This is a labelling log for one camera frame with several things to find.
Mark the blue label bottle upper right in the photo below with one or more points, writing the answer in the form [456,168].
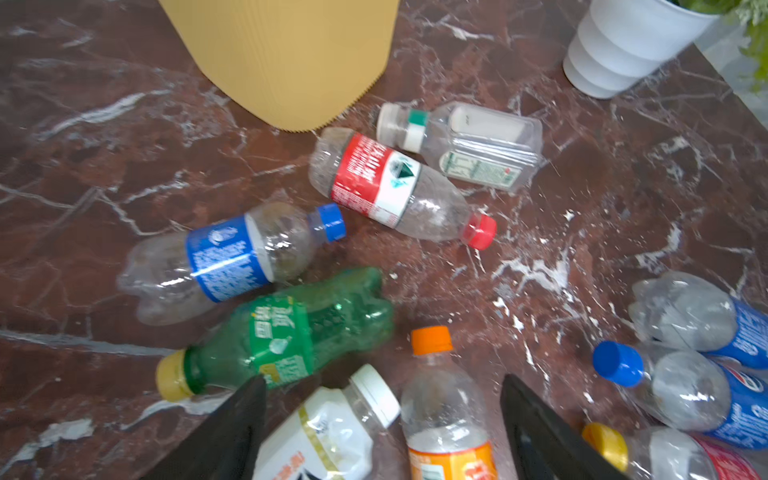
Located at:
[687,312]

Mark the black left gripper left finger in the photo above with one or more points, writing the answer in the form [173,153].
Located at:
[226,444]

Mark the yellow ribbed trash bin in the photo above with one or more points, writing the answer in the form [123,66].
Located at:
[296,65]

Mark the orange white tea bottle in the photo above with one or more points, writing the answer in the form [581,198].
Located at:
[332,433]

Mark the pink label bottle yellow cap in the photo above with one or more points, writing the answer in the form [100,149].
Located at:
[666,453]

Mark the blue label bottle middle right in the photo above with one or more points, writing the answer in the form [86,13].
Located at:
[685,390]

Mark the clear bottle orange label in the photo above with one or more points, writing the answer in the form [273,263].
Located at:
[443,414]

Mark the white flower pot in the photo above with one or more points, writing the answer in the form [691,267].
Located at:
[620,42]

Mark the artificial green flowering plant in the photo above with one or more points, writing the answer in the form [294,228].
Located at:
[752,15]

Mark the clear bottle red label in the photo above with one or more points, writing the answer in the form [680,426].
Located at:
[387,186]

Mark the green soda bottle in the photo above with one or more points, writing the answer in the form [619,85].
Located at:
[284,337]

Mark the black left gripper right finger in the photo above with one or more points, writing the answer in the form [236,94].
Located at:
[542,444]

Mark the clear bottle blue label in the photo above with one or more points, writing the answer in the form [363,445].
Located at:
[179,276]

